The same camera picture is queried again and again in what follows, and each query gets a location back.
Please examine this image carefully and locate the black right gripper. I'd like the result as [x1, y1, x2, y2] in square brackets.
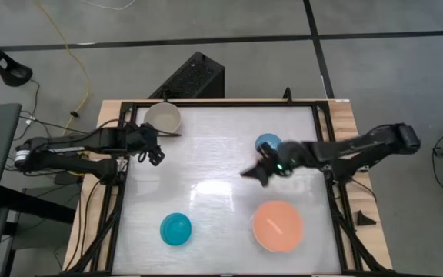
[240, 140, 313, 189]

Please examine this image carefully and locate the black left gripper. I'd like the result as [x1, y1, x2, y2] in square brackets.
[127, 122, 183, 155]

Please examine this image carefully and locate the beige bowl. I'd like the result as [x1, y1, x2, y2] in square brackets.
[143, 102, 183, 135]

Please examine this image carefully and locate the teal bowl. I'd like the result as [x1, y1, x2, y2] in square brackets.
[159, 212, 193, 247]

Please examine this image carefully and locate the small blue bowl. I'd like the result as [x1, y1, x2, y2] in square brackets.
[255, 132, 284, 159]

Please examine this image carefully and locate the black computer tower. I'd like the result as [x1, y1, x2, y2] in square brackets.
[148, 51, 225, 100]

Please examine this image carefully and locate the wooden table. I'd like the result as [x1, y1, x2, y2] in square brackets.
[62, 98, 394, 272]

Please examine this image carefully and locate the black curved stand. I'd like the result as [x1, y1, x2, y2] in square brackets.
[0, 26, 34, 88]

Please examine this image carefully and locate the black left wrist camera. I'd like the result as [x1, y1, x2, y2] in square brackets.
[146, 145, 166, 167]

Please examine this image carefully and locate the black table frame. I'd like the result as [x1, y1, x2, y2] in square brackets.
[67, 98, 391, 277]

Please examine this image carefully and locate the yellow cable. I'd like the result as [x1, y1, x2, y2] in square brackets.
[35, 0, 92, 135]

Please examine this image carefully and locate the black triangular bracket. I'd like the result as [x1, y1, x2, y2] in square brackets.
[356, 209, 377, 227]

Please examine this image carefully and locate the black thin floor cable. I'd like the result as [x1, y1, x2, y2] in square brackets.
[13, 78, 92, 142]

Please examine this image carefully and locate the white cable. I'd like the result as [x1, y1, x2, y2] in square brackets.
[78, 0, 138, 12]

